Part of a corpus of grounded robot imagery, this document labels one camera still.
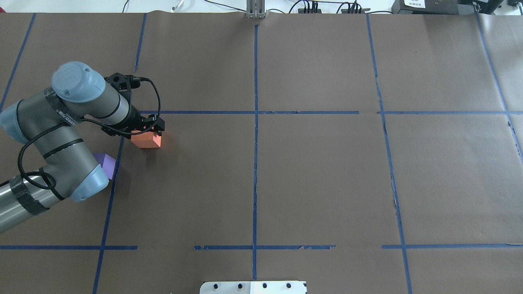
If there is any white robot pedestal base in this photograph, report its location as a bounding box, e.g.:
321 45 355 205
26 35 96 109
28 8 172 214
199 281 308 294

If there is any dark purple foam cube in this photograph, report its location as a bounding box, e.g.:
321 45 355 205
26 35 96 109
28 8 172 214
93 153 116 180

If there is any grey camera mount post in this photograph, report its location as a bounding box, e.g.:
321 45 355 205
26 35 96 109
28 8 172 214
246 0 267 19

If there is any black box on table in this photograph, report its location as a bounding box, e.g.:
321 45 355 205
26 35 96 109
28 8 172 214
391 0 503 15

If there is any orange foam cube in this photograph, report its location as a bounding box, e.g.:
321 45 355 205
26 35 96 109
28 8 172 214
131 131 162 149

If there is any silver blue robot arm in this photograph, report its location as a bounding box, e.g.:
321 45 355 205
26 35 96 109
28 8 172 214
0 61 165 232

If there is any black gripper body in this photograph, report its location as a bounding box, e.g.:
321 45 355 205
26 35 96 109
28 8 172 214
101 107 158 137

